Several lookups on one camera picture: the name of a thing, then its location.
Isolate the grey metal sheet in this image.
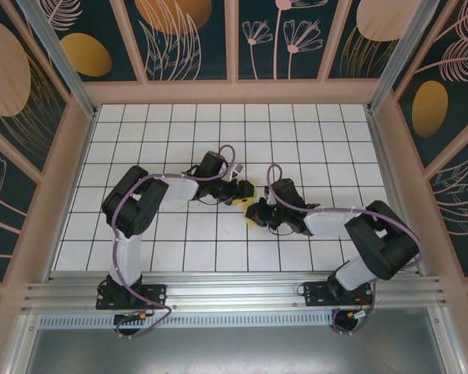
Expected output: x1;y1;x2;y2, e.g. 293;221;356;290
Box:
23;326;463;374

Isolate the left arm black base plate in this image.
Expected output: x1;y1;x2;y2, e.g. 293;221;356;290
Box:
96;283;168;311

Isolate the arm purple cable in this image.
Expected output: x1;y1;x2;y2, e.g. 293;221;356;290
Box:
110;145;237;340
265;163;422;337

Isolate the aluminium side rail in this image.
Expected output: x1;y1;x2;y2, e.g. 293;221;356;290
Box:
366;111;428;276

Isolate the slotted cable duct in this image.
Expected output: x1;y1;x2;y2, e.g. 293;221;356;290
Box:
38;315;336;329

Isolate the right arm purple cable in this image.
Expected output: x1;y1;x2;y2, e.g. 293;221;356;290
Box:
265;163;422;337

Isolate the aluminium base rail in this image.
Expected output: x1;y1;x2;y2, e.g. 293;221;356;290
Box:
21;270;452;315

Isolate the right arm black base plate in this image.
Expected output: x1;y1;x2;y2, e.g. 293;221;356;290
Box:
302;280;375;309

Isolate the aluminium corner post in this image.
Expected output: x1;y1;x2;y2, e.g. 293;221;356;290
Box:
367;0;441;115
16;0;99;120

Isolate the yellow cloth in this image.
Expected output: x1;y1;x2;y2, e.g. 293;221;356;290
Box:
241;179;259;231

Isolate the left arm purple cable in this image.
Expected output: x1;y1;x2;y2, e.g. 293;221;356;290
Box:
110;145;237;340

